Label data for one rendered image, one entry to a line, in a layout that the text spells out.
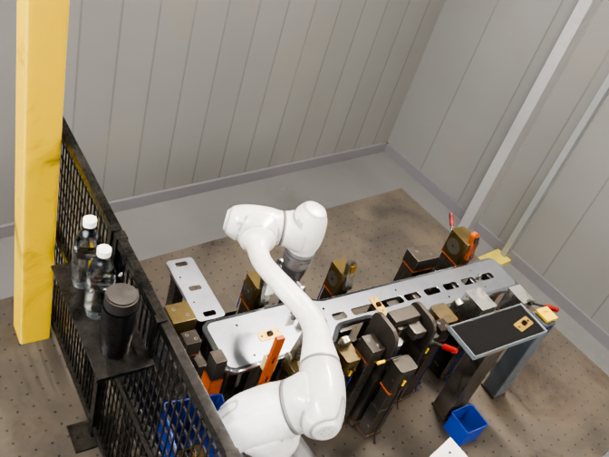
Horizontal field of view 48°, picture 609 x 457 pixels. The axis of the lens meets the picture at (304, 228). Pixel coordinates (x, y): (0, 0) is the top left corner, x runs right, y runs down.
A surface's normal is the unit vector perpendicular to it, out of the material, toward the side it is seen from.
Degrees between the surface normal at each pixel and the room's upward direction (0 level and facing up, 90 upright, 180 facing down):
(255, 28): 90
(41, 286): 90
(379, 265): 0
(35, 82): 90
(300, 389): 31
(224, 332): 0
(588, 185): 90
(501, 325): 0
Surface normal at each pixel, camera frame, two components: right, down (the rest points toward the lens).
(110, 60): 0.58, 0.63
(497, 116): -0.77, 0.22
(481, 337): 0.26, -0.75
